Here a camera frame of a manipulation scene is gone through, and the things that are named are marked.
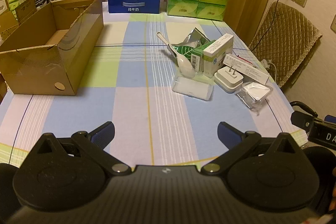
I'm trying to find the brown cardboard carton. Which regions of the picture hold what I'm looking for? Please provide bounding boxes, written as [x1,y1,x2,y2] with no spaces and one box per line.
[14,0,50,24]

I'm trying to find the green and white medicine box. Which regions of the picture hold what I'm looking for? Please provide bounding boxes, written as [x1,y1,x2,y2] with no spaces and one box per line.
[190,40,217,73]

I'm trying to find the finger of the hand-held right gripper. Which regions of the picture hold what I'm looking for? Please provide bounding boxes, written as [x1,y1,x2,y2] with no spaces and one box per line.
[290,110,319,133]

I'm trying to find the silver foil tea bag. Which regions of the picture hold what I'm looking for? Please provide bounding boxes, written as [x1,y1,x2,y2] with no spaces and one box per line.
[174,27,211,50]

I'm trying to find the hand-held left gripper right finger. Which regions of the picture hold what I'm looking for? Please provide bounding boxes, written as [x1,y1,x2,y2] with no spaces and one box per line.
[200,121,306,177]

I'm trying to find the chair with quilted cover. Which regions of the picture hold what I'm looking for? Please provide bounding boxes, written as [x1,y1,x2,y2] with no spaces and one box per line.
[248,1,323,88]

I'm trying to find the plaid cloth desktop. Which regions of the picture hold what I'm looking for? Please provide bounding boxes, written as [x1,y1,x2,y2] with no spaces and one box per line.
[0,0,310,170]

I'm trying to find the dark blue milk carton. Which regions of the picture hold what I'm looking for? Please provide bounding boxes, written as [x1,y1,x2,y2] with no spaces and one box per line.
[107,0,161,14]

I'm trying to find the white plug adapter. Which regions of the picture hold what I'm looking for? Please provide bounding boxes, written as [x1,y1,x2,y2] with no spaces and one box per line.
[213,65,245,94]

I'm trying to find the white power strip cable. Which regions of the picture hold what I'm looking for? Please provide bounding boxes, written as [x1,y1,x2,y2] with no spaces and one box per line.
[268,63,279,83]

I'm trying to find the black charger cable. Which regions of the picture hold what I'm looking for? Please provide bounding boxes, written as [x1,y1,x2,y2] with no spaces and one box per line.
[253,0,296,50]

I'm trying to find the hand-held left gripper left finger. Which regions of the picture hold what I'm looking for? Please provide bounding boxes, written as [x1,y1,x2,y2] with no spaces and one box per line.
[26,121,132,177]

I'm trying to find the white box with cut-out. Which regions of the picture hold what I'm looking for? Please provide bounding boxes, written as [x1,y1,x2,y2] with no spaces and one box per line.
[0,0,13,18]

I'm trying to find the white power strip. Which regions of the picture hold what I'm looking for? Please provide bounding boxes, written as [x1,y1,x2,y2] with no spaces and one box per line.
[260,58,273,70]

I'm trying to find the white plastic spoon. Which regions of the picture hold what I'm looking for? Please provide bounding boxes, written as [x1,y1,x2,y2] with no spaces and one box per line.
[157,31,196,78]

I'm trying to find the large cardboard box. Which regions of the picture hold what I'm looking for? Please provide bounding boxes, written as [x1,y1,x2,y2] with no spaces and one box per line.
[0,0,105,96]

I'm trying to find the clear plastic case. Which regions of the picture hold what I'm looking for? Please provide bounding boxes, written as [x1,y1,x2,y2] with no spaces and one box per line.
[172,74,213,102]

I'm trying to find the clear plastic packet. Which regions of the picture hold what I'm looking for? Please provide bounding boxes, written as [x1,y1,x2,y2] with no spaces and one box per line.
[234,82,274,110]

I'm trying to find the white medicine box lime trim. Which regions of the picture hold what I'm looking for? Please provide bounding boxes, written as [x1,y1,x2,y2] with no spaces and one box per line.
[203,34,234,75]

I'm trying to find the long white tube box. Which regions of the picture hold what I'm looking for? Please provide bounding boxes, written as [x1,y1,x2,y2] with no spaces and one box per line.
[223,54,270,84]

